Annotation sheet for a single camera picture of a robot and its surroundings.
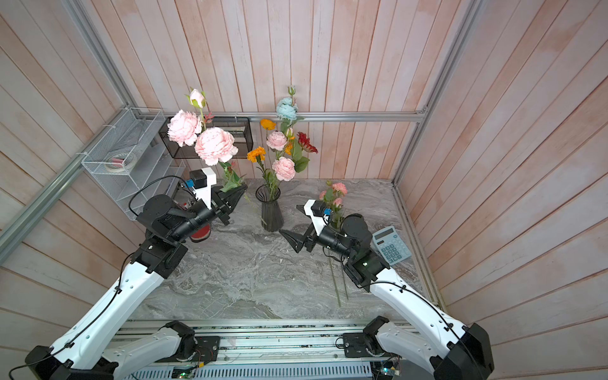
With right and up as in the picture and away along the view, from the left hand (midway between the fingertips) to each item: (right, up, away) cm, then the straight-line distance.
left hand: (246, 189), depth 60 cm
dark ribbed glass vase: (+2, -9, +36) cm, 37 cm away
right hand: (+11, -8, +6) cm, 15 cm away
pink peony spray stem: (+27, -32, +28) cm, 51 cm away
